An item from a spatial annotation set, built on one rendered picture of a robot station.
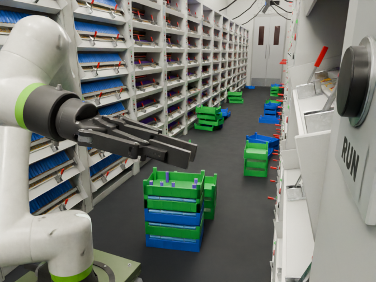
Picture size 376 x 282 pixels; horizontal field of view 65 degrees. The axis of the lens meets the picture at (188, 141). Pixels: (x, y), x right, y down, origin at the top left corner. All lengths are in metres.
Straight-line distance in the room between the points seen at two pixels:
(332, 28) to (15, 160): 0.91
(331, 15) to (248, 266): 1.25
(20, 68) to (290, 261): 0.55
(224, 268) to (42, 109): 1.27
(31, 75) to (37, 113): 0.10
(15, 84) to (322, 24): 0.62
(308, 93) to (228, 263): 1.22
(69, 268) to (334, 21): 0.92
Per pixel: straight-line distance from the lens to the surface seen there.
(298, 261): 0.46
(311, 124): 0.30
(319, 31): 0.73
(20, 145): 1.03
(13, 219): 0.97
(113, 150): 0.47
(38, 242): 0.94
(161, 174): 1.73
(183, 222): 1.61
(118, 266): 1.14
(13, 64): 0.63
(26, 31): 0.66
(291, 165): 0.77
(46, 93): 0.56
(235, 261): 1.66
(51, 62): 0.65
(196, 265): 1.62
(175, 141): 0.49
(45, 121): 0.54
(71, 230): 0.91
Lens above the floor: 1.03
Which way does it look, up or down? 17 degrees down
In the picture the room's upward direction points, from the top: straight up
